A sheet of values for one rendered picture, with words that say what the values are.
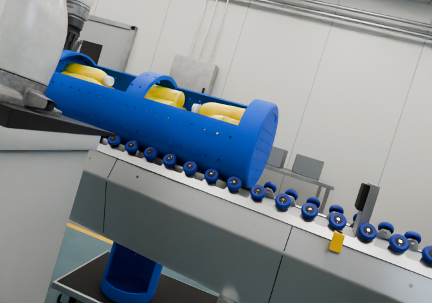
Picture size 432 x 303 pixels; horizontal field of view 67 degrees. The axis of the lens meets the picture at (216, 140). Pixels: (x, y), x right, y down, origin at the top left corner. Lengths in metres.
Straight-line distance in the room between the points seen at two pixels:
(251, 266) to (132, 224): 0.41
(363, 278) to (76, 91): 1.05
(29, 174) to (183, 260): 0.56
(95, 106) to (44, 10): 0.49
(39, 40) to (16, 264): 0.46
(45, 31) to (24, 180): 0.30
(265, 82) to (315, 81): 0.66
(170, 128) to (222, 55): 3.78
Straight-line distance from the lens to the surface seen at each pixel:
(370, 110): 4.66
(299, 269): 0.95
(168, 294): 2.01
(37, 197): 0.78
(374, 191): 1.00
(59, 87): 1.31
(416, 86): 4.85
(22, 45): 0.76
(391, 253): 0.97
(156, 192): 1.04
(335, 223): 0.93
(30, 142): 0.69
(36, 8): 0.78
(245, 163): 0.94
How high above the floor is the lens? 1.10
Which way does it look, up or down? 2 degrees down
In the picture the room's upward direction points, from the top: 17 degrees clockwise
